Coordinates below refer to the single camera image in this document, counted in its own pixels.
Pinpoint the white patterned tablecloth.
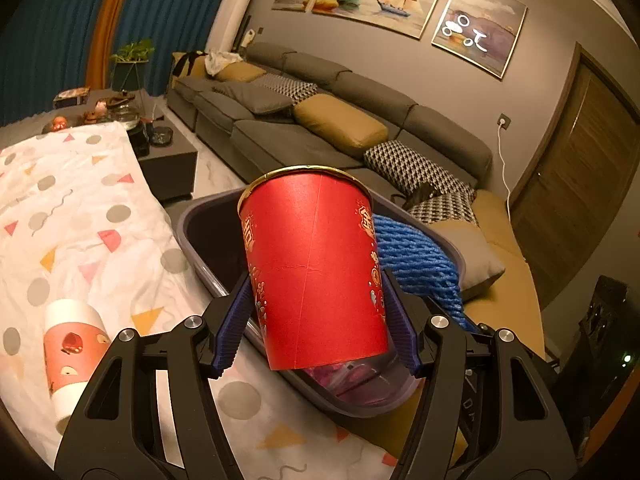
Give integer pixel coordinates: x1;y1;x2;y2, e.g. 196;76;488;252
0;121;401;480

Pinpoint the blue foam net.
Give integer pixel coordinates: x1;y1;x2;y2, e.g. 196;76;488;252
372;214;476;331

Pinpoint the printed box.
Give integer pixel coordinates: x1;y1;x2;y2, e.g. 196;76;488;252
52;86;92;108

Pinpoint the grey sofa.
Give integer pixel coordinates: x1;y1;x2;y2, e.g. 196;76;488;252
166;41;546;361

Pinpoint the white orange paper cup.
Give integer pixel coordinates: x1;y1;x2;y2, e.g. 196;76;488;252
42;299;112;433

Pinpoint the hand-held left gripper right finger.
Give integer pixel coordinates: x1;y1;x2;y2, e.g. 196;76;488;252
382;269;578;480

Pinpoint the grey plastic bin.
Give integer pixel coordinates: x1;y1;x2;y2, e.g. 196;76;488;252
177;187;468;418

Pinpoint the dark tea tray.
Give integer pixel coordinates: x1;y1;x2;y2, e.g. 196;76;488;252
107;91;143;123

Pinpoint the large yellow cushion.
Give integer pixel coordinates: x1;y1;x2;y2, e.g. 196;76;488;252
292;95;390;151

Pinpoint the brown wooden door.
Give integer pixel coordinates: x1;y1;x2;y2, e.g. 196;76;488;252
510;42;640;306

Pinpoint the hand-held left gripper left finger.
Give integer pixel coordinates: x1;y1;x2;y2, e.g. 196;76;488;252
54;277;253;480

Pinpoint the white standing air conditioner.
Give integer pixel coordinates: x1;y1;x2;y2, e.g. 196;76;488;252
206;0;256;55

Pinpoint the orange curtain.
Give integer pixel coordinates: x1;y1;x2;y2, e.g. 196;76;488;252
85;0;141;91

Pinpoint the green potted plant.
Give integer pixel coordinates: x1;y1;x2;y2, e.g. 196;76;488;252
110;39;156;93

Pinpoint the white cloth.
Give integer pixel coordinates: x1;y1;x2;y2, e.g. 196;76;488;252
205;50;243;78

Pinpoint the black white patterned cushion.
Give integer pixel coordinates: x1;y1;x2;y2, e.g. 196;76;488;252
402;192;481;226
260;73;318;101
362;140;476;201

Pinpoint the blue curtain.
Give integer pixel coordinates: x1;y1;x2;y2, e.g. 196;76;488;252
0;0;121;128
107;0;241;98

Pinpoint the pink plastic bag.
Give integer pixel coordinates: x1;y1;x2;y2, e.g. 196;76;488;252
305;357;416;406

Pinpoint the dark coffee table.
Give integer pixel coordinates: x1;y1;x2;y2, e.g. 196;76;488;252
42;87;198;206

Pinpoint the purple framed painting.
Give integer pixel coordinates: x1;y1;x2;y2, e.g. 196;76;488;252
431;0;528;79

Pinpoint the large red paper cup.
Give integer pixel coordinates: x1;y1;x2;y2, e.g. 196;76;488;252
237;165;390;372

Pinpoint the dark glossy cabinet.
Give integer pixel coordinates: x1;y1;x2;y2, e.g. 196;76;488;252
575;275;640;441

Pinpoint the brown figurine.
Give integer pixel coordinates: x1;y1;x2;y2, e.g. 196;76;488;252
82;100;111;123

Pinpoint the grey cushion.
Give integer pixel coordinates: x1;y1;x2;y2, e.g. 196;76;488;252
212;81;295;115
430;220;506;291

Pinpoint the white cable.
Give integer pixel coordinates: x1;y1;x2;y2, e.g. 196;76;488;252
495;122;513;211

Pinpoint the small yellow cushion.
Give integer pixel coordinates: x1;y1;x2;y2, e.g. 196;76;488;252
216;62;266;83

